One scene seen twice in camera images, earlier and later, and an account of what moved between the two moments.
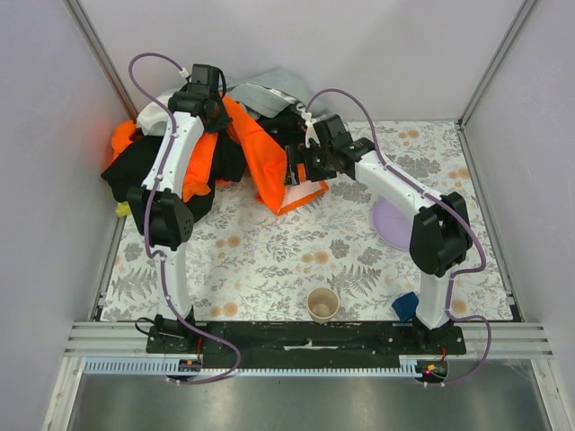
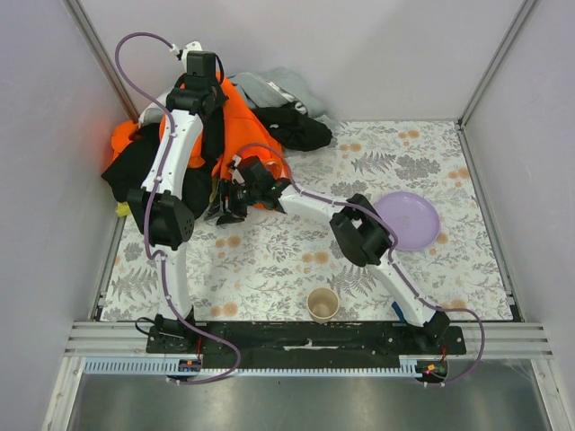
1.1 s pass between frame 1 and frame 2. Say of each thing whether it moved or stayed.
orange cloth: moved
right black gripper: moved
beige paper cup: stayed
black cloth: moved
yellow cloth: stayed
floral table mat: stayed
